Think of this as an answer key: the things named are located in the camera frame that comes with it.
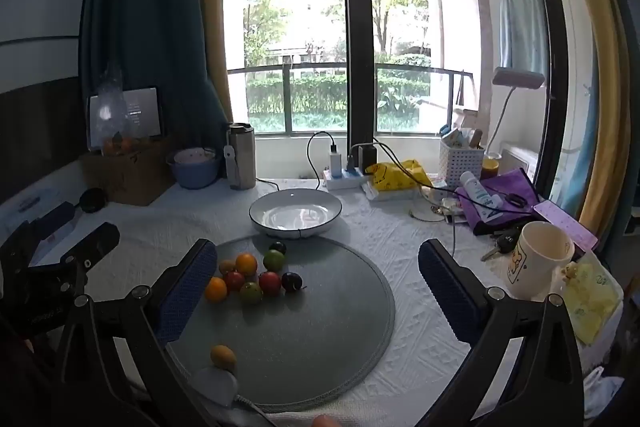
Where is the bunch of keys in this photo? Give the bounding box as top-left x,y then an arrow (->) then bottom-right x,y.
481,232 -> 521,263

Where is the dark tablet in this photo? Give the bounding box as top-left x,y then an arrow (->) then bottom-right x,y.
89,86 -> 163,151

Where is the steel tumbler with strap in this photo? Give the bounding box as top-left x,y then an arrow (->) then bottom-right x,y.
225,123 -> 257,191

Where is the white bowl with dark rim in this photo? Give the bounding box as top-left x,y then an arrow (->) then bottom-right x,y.
248,188 -> 341,239

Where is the white power strip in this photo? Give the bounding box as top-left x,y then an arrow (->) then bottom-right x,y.
323,167 -> 373,191

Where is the blue curtain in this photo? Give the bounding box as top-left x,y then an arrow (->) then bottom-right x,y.
78,0 -> 233,180

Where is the clear plastic bag of oranges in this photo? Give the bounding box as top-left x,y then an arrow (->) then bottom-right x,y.
97,67 -> 138,156

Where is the grey round placemat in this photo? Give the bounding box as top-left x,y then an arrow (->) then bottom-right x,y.
165,234 -> 396,414

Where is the white perforated basket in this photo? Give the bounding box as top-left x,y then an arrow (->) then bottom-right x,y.
439,139 -> 486,192

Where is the white tube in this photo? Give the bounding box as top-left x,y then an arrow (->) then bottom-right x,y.
460,171 -> 503,220

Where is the balcony railing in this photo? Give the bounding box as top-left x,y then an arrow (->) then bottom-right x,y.
227,63 -> 473,134

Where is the brown cardboard box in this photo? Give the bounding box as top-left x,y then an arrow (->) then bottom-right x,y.
80,139 -> 176,206

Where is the cream mug with bear print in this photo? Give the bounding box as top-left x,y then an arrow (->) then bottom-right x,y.
506,221 -> 576,300

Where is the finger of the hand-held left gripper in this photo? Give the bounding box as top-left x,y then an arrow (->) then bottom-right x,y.
27,202 -> 76,242
62,223 -> 121,268

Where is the white plastic bag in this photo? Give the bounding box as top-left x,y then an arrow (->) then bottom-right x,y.
582,367 -> 626,418

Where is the small yellow round fruit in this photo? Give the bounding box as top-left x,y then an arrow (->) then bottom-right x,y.
210,344 -> 237,369

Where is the purple pouch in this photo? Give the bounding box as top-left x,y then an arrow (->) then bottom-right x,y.
457,169 -> 541,236

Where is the yellow plastic bag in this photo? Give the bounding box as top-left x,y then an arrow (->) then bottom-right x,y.
366,160 -> 433,192

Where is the white textured tablecloth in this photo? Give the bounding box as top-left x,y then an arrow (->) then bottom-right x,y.
0,177 -> 626,427

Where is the white tissue packet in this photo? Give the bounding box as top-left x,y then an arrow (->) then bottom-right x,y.
362,181 -> 421,202

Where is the green beaded cord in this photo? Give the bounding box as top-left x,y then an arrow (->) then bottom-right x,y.
410,202 -> 448,223

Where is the white desk lamp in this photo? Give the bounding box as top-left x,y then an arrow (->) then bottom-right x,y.
485,67 -> 546,160

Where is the orange citrus fruit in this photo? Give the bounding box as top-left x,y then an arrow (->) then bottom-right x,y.
235,253 -> 258,277
204,277 -> 229,304

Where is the white appliance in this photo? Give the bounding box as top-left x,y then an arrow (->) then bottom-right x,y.
500,142 -> 541,182

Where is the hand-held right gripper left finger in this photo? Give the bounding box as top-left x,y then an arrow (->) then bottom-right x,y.
50,238 -> 219,427

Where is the black window post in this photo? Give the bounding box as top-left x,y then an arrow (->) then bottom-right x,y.
338,0 -> 378,152
512,0 -> 576,202

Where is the yellow-green packet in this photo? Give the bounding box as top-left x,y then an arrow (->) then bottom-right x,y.
550,249 -> 625,345

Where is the blue bowl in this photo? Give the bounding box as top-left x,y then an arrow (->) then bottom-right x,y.
166,148 -> 221,190

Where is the black charger cable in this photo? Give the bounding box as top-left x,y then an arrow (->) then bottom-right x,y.
306,131 -> 337,190
372,139 -> 521,212

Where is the light blue hanging towel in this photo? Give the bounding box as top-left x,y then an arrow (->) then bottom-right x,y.
500,0 -> 548,72

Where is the white round device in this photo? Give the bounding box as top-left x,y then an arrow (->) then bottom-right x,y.
192,366 -> 240,408

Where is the pink flat box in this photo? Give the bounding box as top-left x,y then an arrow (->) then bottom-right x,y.
532,199 -> 599,253

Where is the large red tomato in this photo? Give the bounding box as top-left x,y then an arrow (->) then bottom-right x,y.
258,271 -> 282,296

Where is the black round hand mirror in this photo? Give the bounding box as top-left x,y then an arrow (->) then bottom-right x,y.
75,188 -> 107,214

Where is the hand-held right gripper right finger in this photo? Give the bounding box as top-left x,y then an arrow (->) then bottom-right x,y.
417,238 -> 586,427

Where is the yellow curtain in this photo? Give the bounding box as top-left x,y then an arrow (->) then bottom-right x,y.
195,0 -> 235,122
545,0 -> 633,228

